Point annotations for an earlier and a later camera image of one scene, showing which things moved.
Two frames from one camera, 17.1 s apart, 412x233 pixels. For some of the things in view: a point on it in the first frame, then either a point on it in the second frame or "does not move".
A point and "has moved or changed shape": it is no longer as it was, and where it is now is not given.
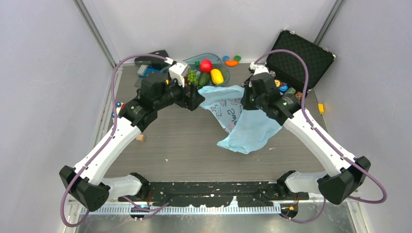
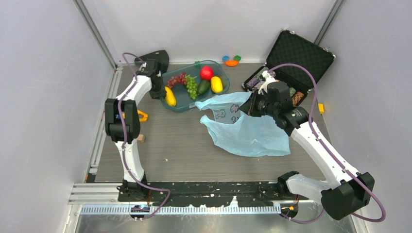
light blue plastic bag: [248, 130] has moved or changed shape
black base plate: [251, 193] does not move
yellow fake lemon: [216, 76] to [216, 84]
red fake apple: [205, 66] to [206, 72]
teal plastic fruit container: [217, 63] to [185, 85]
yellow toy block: [321, 108] does not move
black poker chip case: [288, 69] does not move
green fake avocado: [203, 78] to [203, 86]
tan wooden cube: [139, 137] does not move
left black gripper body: [177, 94] to [158, 91]
